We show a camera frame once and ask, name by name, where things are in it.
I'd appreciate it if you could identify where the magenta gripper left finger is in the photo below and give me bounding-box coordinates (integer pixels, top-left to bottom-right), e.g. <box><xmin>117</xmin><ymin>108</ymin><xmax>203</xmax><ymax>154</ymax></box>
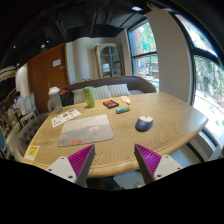
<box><xmin>47</xmin><ymin>144</ymin><xmax>95</xmax><ymax>187</ymax></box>

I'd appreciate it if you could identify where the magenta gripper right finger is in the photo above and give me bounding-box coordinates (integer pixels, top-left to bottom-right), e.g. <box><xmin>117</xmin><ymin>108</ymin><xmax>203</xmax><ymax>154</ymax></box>
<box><xmin>134</xmin><ymin>144</ymin><xmax>182</xmax><ymax>184</ymax></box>

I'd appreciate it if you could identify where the blue and white computer mouse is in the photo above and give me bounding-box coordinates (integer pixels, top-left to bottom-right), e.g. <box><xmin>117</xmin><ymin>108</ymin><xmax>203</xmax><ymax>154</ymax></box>
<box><xmin>135</xmin><ymin>116</ymin><xmax>153</xmax><ymax>131</ymax></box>

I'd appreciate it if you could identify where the pastel printed mouse pad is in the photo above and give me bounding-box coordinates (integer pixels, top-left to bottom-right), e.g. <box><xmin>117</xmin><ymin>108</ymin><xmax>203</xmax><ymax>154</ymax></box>
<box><xmin>57</xmin><ymin>114</ymin><xmax>114</xmax><ymax>147</ymax></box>

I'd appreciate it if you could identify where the yellow QR code sticker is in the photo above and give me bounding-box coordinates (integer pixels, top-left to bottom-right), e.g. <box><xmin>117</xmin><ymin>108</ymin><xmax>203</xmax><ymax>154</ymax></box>
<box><xmin>24</xmin><ymin>145</ymin><xmax>39</xmax><ymax>161</ymax></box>

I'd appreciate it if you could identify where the white printed paper sheet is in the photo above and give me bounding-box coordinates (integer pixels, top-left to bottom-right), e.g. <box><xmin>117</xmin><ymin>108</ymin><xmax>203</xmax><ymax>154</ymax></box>
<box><xmin>51</xmin><ymin>109</ymin><xmax>80</xmax><ymax>128</ymax></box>

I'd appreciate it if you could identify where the grey tufted chair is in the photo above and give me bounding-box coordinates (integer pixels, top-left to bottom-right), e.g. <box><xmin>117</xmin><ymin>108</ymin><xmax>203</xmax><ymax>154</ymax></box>
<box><xmin>17</xmin><ymin>113</ymin><xmax>49</xmax><ymax>156</ymax></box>

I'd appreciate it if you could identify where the small teal rectangular case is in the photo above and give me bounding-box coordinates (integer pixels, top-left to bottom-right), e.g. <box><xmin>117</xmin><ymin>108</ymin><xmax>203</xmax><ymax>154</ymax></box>
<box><xmin>116</xmin><ymin>107</ymin><xmax>130</xmax><ymax>114</ymax></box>

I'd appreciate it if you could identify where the clear plastic water bottle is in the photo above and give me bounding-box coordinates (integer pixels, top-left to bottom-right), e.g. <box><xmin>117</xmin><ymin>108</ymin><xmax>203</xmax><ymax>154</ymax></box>
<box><xmin>48</xmin><ymin>87</ymin><xmax>63</xmax><ymax>114</ymax></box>

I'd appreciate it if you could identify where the black backpack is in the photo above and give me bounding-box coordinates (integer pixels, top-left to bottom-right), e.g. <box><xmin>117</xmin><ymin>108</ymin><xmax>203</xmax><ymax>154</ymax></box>
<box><xmin>59</xmin><ymin>88</ymin><xmax>74</xmax><ymax>106</ymax></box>

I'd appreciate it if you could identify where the black and red flat box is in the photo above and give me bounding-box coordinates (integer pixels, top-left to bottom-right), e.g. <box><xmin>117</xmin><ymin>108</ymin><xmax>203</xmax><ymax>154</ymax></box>
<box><xmin>103</xmin><ymin>100</ymin><xmax>119</xmax><ymax>109</ymax></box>

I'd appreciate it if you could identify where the green patterned cup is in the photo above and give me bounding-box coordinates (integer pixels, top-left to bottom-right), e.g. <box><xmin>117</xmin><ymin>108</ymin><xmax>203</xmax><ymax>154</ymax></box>
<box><xmin>84</xmin><ymin>87</ymin><xmax>95</xmax><ymax>108</ymax></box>

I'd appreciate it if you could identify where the small pale pink object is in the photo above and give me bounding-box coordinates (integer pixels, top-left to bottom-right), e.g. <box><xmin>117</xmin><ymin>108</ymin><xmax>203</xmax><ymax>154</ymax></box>
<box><xmin>120</xmin><ymin>96</ymin><xmax>130</xmax><ymax>105</ymax></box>

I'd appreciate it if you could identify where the white chair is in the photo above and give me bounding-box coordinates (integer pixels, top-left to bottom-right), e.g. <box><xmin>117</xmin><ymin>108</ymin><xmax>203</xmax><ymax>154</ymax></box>
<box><xmin>21</xmin><ymin>96</ymin><xmax>39</xmax><ymax>122</ymax></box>

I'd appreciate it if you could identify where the striped white cushion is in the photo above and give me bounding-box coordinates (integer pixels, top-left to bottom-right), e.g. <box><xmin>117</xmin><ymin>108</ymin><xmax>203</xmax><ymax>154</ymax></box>
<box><xmin>73</xmin><ymin>85</ymin><xmax>111</xmax><ymax>104</ymax></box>
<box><xmin>108</xmin><ymin>84</ymin><xmax>130</xmax><ymax>97</ymax></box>

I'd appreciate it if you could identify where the striped white cushion right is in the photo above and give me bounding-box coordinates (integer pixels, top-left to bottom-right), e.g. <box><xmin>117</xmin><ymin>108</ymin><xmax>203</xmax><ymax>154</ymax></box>
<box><xmin>108</xmin><ymin>84</ymin><xmax>130</xmax><ymax>97</ymax></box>

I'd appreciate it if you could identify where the seated person in white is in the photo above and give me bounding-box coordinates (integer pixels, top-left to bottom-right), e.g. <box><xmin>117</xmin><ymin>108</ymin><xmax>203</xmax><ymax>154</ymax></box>
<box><xmin>14</xmin><ymin>91</ymin><xmax>24</xmax><ymax>109</ymax></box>

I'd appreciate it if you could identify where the orange wooden door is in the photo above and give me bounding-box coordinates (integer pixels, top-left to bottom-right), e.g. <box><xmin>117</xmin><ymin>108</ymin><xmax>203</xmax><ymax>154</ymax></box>
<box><xmin>27</xmin><ymin>44</ymin><xmax>69</xmax><ymax>114</ymax></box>

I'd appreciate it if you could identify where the glass door wooden cabinet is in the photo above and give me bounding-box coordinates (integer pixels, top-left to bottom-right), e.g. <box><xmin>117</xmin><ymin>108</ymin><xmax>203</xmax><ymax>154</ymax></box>
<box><xmin>94</xmin><ymin>43</ymin><xmax>124</xmax><ymax>78</ymax></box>

